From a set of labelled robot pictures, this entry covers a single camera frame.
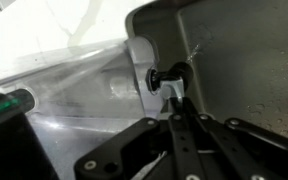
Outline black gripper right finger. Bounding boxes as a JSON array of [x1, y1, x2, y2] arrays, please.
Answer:
[[180, 98, 288, 180]]

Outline black dispenser tap faucet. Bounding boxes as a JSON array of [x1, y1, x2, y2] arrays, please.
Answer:
[[145, 61, 195, 101]]

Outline dark kitchen sink basin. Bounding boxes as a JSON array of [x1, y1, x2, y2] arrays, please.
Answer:
[[124, 0, 288, 144]]

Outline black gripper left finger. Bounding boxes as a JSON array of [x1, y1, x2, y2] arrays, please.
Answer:
[[73, 98, 205, 180]]

